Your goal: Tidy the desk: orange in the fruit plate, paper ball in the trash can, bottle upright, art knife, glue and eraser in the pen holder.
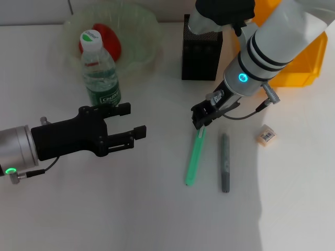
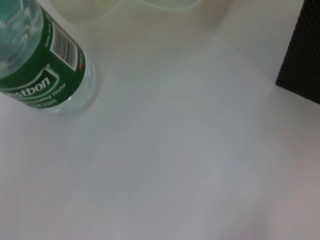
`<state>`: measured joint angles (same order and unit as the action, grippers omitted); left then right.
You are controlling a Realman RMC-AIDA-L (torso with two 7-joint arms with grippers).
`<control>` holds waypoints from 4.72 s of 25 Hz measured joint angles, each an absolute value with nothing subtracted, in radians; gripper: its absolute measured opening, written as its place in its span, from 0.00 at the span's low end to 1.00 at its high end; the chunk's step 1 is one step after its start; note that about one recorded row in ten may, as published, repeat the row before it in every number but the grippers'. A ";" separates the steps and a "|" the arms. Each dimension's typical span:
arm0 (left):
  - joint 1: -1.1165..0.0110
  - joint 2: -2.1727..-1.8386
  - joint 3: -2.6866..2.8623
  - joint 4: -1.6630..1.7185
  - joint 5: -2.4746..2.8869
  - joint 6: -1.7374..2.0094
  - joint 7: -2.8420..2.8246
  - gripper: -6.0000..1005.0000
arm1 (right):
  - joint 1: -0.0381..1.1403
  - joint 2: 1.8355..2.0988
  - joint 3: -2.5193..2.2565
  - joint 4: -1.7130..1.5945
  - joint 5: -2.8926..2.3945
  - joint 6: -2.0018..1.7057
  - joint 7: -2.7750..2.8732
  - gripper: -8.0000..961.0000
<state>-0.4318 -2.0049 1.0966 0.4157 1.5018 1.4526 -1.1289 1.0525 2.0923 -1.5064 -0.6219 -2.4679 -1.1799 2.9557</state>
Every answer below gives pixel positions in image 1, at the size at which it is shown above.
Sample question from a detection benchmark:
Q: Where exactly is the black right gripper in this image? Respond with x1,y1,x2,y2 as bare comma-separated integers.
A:
191,81,241,130

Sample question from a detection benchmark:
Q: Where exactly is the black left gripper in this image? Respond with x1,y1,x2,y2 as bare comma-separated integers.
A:
30,102,147,162

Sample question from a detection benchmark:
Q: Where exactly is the green pen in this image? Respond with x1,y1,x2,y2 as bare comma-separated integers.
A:
184,127,207,187

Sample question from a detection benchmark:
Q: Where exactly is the clear green-label water bottle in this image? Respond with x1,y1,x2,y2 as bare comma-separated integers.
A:
79,29,122,107

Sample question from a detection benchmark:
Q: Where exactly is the grey marker pen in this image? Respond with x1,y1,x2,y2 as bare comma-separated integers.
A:
219,133,231,193

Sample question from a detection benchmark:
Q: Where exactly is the black mesh pen holder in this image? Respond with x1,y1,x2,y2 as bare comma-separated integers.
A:
181,14,224,81

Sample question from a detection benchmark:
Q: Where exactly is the beige eraser with barcode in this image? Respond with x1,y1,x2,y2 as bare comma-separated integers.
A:
255,124,277,144

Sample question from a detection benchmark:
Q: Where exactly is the red round fruit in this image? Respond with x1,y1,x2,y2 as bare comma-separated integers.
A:
78,23,122,62

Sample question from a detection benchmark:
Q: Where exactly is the green glass fruit plate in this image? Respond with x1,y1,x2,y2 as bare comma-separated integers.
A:
62,2,163,74

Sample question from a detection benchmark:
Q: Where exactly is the yellow plastic storage bin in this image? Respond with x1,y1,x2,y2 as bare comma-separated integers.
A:
234,0,328,88

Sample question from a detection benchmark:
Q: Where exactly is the left arm connector cable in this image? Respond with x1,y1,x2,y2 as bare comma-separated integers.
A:
9,156,61,185

